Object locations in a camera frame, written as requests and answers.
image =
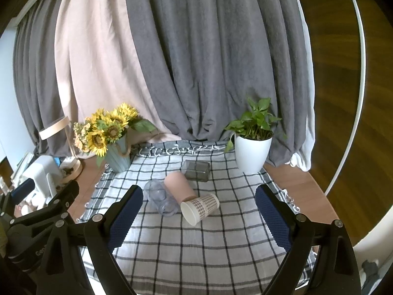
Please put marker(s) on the pink curtain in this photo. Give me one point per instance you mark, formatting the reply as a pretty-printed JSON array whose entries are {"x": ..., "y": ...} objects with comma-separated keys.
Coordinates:
[{"x": 97, "y": 65}]

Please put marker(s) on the checkered tablecloth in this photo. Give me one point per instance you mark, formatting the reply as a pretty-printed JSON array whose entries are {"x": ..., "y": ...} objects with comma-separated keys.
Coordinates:
[{"x": 230, "y": 252}]

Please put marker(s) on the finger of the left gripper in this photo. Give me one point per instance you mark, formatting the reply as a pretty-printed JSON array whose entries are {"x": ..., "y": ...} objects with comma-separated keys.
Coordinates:
[
  {"x": 23, "y": 190},
  {"x": 66, "y": 196}
]

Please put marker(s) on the white plant pot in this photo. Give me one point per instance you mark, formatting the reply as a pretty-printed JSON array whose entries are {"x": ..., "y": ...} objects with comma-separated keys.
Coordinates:
[{"x": 251, "y": 154}]

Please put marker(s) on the checkered paper cup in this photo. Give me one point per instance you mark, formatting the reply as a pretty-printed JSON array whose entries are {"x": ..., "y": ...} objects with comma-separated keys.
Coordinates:
[{"x": 199, "y": 208}]

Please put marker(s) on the blue-green ribbed vase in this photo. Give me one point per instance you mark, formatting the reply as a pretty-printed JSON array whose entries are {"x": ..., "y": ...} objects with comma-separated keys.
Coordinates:
[{"x": 119, "y": 155}]

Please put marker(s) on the green pothos plant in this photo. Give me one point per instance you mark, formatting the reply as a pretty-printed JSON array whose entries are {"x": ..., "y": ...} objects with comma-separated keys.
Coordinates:
[{"x": 255, "y": 124}]

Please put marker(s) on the white desktop device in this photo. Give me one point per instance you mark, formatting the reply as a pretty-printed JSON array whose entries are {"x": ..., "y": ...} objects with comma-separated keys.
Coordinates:
[{"x": 46, "y": 175}]

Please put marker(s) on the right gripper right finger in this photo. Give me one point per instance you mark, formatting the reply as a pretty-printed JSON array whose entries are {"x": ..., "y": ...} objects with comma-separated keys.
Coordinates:
[{"x": 291, "y": 231}]

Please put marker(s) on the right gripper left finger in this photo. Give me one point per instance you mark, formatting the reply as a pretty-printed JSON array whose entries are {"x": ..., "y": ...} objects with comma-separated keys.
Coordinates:
[{"x": 105, "y": 232}]

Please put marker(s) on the grey glass tumbler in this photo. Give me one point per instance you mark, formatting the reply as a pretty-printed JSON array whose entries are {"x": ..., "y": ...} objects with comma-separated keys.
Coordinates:
[{"x": 196, "y": 170}]

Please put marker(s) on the pink plastic cup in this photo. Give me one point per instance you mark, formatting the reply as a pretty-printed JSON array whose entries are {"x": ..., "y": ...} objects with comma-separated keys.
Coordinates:
[{"x": 177, "y": 184}]

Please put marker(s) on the grey curtain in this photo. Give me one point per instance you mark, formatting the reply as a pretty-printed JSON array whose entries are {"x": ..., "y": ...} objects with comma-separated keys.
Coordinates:
[{"x": 201, "y": 61}]

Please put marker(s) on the sunflower bouquet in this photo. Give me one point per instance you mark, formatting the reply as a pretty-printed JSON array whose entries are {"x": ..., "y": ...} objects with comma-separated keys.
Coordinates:
[{"x": 104, "y": 127}]

